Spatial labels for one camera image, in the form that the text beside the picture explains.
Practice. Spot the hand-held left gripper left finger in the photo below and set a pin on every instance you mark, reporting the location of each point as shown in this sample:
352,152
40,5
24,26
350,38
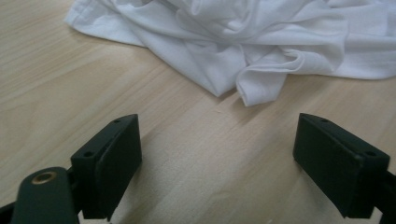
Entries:
118,161

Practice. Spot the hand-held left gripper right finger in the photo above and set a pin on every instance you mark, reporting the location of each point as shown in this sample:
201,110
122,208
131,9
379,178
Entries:
336,161

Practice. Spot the white t-shirt with grey print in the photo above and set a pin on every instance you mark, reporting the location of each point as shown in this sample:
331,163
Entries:
218,34

